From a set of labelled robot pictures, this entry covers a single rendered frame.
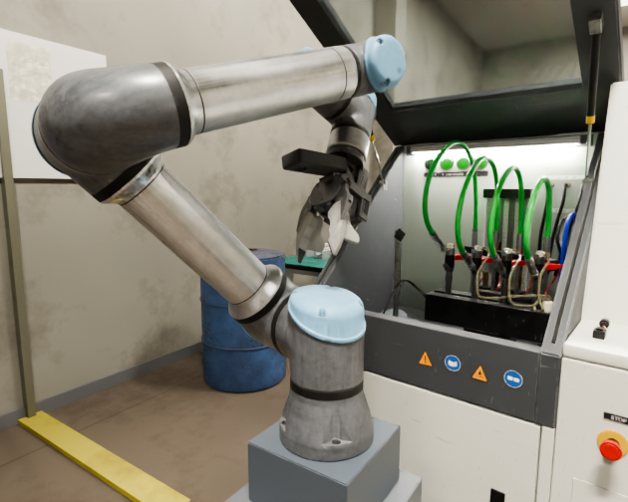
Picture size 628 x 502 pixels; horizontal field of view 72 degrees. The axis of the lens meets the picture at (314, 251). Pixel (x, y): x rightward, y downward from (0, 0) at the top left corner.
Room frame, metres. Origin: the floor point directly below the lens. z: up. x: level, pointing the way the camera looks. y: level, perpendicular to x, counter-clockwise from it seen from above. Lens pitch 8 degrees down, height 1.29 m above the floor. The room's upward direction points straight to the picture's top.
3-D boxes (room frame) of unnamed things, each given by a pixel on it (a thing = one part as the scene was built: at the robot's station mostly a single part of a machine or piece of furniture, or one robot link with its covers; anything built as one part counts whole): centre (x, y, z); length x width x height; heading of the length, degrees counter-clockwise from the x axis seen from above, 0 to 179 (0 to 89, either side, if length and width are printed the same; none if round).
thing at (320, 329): (0.66, -0.02, 1.07); 0.13 x 0.12 x 0.14; 36
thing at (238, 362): (2.89, 0.48, 0.44); 0.58 x 0.58 x 0.87
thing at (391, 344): (1.09, -0.25, 0.87); 0.62 x 0.04 x 0.16; 50
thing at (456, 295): (1.20, -0.49, 0.91); 0.34 x 0.10 x 0.15; 50
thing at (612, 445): (0.77, -0.57, 0.80); 0.05 x 0.04 x 0.05; 50
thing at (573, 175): (1.32, -0.76, 1.20); 0.13 x 0.03 x 0.31; 50
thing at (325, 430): (0.65, -0.02, 0.95); 0.15 x 0.15 x 0.10
